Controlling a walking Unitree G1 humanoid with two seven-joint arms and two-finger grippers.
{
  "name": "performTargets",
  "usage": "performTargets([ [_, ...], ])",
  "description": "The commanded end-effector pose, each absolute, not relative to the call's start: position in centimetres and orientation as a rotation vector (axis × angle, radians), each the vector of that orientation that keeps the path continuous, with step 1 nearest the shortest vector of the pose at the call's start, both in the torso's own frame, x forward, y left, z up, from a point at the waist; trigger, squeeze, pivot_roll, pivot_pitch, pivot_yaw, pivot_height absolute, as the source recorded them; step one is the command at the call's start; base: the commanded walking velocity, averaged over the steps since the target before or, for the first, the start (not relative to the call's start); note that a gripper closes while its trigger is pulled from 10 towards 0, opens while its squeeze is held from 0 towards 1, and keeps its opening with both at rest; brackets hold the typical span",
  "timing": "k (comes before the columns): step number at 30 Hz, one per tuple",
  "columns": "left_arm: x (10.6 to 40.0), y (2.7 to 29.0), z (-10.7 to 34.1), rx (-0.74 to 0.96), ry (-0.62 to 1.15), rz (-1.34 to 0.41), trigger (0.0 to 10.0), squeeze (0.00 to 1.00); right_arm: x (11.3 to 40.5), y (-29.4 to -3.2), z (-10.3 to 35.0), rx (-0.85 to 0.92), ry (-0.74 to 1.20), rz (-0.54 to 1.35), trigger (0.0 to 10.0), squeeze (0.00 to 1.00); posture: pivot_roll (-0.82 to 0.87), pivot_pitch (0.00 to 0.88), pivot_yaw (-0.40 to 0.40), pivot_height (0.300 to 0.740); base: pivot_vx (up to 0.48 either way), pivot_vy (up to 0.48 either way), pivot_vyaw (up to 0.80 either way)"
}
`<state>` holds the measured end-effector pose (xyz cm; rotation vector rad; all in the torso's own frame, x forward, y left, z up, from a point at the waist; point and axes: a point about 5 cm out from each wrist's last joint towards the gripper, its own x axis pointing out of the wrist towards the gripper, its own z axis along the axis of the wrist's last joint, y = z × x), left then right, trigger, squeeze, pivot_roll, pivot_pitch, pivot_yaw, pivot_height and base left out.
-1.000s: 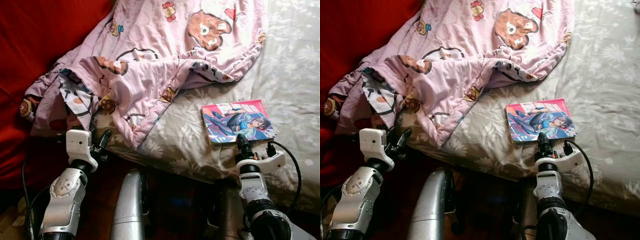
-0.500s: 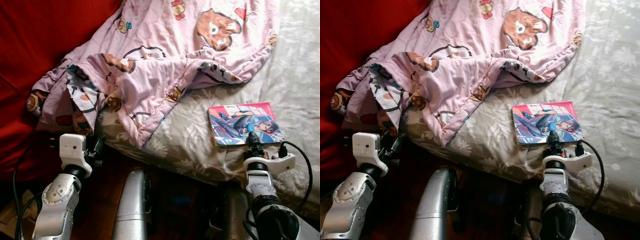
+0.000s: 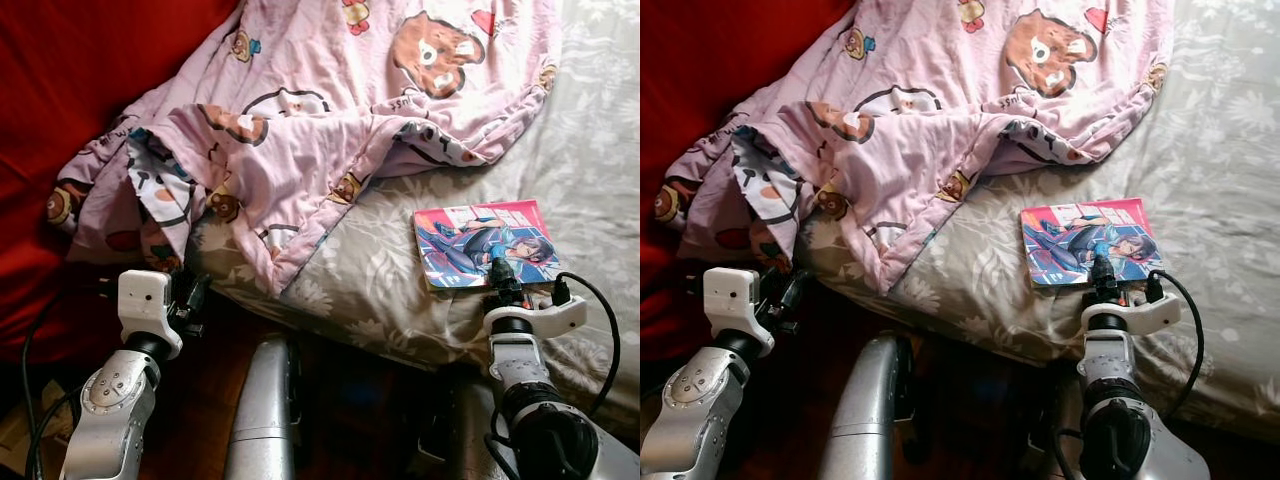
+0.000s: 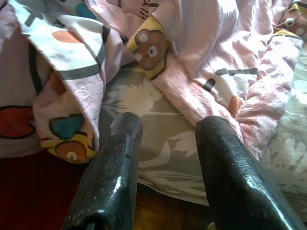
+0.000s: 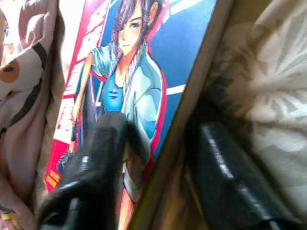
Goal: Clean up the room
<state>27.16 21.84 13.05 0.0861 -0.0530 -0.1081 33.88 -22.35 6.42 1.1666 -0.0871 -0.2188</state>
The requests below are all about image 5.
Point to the pink cartoon print blanket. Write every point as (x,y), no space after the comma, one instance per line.
(21,119)

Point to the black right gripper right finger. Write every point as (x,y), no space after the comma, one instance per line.
(227,187)

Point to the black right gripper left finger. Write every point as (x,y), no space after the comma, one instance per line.
(96,172)

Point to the bed with beige floral sheet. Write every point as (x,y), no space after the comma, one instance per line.
(275,95)

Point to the colourful manga book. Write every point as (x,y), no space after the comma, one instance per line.
(144,60)

